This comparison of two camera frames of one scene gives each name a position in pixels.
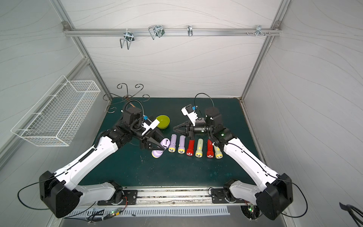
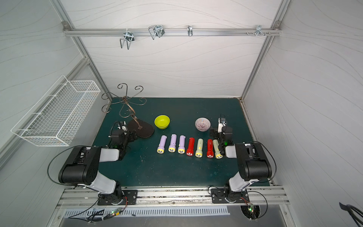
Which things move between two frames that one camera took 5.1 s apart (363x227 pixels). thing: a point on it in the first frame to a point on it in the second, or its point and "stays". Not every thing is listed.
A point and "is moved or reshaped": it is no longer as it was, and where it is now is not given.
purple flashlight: (165, 143) is moved or reshaped
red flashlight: (190, 151) stays
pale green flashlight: (218, 154) stays
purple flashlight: (172, 147) stays
